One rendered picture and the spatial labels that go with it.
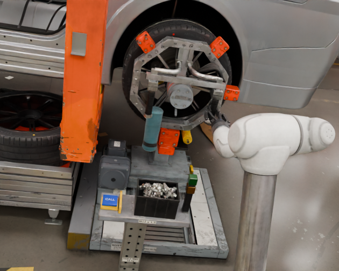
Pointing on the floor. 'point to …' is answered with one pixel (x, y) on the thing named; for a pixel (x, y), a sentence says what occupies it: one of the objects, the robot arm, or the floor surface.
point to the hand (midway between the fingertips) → (212, 110)
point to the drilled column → (132, 246)
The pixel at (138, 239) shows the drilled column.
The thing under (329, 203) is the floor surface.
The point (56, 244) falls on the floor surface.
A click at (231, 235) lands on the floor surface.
